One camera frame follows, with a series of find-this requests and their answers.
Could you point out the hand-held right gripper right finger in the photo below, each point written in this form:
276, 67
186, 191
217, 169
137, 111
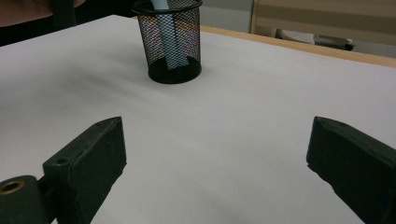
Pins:
358, 158

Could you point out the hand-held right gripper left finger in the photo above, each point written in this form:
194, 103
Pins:
87, 165

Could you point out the light blue pen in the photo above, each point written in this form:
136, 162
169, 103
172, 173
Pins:
172, 40

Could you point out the black mesh pen holder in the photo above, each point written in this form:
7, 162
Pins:
183, 37

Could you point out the black curtain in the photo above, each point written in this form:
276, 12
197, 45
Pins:
106, 11

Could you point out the office chair base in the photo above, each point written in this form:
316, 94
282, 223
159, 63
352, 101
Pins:
299, 36

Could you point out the white table cover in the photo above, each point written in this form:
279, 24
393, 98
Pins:
218, 124

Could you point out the wooden desk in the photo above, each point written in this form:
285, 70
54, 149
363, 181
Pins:
327, 15

